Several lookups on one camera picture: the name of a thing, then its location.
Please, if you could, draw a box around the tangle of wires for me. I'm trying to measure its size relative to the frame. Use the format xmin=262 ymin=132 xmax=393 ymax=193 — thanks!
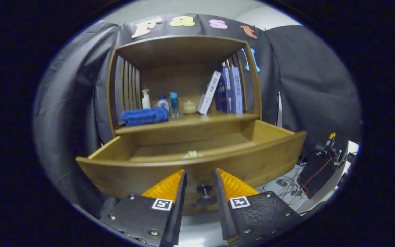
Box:
xmin=262 ymin=164 xmax=323 ymax=203

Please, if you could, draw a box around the backdrop stand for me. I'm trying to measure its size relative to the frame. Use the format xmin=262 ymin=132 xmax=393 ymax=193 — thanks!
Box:
xmin=276 ymin=90 xmax=284 ymax=128

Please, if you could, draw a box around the white bottle with blue cap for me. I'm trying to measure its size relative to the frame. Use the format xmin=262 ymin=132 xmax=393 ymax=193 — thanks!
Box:
xmin=157 ymin=95 xmax=170 ymax=114

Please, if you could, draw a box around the wooden countertop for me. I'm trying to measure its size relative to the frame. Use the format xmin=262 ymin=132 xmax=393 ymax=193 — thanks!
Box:
xmin=115 ymin=113 xmax=260 ymax=135

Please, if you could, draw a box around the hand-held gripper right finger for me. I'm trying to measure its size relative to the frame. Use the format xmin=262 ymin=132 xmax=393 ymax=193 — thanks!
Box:
xmin=213 ymin=168 xmax=302 ymax=245

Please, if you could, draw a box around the clear blue bottle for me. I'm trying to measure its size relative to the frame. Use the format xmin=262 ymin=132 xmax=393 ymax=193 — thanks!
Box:
xmin=170 ymin=92 xmax=180 ymax=118

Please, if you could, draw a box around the black and orange device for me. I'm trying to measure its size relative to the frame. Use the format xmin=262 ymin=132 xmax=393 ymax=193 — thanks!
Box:
xmin=316 ymin=132 xmax=349 ymax=162

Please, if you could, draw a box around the pale lilac book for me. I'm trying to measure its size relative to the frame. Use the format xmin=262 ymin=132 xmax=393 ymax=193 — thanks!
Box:
xmin=230 ymin=67 xmax=243 ymax=114

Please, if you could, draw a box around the blue folded towel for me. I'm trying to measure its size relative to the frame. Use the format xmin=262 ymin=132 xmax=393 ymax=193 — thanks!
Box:
xmin=120 ymin=107 xmax=170 ymax=127

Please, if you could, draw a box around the white pump bottle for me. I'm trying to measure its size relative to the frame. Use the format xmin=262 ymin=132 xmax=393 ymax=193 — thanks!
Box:
xmin=141 ymin=89 xmax=151 ymax=110

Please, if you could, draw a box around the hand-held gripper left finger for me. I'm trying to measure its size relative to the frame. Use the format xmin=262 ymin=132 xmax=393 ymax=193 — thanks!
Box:
xmin=100 ymin=169 xmax=187 ymax=247

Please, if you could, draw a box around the wooden cabinet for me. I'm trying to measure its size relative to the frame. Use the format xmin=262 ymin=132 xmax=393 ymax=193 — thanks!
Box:
xmin=107 ymin=34 xmax=263 ymax=136

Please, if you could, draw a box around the white book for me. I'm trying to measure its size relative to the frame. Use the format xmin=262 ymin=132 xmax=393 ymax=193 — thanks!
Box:
xmin=197 ymin=71 xmax=222 ymax=115

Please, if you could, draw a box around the dark blue book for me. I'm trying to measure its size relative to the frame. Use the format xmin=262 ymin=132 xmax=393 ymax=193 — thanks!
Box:
xmin=216 ymin=66 xmax=235 ymax=114

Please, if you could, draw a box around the cream lidded teacup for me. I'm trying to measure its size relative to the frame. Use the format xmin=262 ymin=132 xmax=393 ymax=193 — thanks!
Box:
xmin=183 ymin=100 xmax=198 ymax=114

